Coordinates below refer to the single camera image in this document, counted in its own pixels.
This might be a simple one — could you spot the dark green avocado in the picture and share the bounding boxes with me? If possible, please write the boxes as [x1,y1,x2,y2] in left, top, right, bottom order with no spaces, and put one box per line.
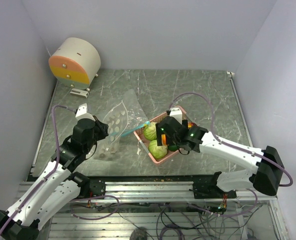
[168,144,178,152]

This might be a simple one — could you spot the dark red apple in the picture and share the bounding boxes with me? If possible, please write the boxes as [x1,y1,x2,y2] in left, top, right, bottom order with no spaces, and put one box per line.
[188,122,196,129]

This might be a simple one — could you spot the dotted clear zip bag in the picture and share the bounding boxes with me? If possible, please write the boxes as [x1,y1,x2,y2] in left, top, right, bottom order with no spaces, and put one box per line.
[93,100,128,160]

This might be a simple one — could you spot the orange mango fruit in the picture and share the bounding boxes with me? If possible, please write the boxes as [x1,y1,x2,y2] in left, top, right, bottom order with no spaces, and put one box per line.
[161,134,168,146]

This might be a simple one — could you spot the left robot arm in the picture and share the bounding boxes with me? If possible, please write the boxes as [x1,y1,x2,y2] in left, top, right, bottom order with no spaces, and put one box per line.
[0,117,108,240]

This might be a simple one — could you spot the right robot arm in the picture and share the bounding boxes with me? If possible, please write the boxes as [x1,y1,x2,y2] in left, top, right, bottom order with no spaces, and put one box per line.
[156,116,284,198]

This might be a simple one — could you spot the blue zipper clear bag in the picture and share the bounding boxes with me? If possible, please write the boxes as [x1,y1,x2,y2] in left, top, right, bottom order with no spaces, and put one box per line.
[121,89,150,137]

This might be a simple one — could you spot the pale cabbage lower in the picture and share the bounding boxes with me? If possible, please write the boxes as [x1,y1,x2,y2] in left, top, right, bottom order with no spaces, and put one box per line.
[148,140,168,159]

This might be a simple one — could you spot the pale cabbage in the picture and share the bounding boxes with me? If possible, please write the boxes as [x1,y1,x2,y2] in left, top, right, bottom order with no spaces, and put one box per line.
[148,140,168,159]
[143,122,157,141]

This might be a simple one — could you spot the pale cabbage upper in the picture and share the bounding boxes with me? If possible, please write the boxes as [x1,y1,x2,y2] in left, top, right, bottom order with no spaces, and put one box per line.
[143,122,157,141]

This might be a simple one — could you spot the pink plastic basket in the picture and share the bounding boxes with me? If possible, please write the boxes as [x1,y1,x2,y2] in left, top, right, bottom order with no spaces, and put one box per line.
[134,112,179,165]

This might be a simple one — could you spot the round drawer cabinet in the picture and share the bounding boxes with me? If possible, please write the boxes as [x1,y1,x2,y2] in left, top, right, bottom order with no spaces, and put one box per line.
[48,37,101,90]

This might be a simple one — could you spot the white corner clip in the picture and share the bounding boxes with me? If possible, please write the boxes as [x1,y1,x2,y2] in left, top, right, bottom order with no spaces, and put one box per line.
[227,71,235,78]

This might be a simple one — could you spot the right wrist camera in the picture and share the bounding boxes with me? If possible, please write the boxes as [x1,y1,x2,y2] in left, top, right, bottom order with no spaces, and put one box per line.
[167,107,183,124]

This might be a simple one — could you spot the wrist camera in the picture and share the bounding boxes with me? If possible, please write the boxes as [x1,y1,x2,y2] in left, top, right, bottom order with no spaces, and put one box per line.
[75,103,93,120]
[167,107,183,124]

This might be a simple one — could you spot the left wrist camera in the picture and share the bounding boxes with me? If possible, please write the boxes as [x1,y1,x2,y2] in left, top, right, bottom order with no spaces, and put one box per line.
[75,103,93,120]

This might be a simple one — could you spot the white bracket block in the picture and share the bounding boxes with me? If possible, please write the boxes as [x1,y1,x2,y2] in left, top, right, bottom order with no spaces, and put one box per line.
[70,88,89,99]

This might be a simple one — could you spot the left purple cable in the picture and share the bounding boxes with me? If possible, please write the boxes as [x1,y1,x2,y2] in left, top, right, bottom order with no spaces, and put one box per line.
[0,104,78,240]

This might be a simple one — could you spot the aluminium rail frame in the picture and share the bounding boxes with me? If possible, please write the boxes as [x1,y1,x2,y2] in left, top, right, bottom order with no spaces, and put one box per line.
[39,175,290,240]

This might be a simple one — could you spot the tangled floor cables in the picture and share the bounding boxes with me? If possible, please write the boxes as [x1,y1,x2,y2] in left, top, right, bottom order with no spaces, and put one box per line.
[70,194,263,240]

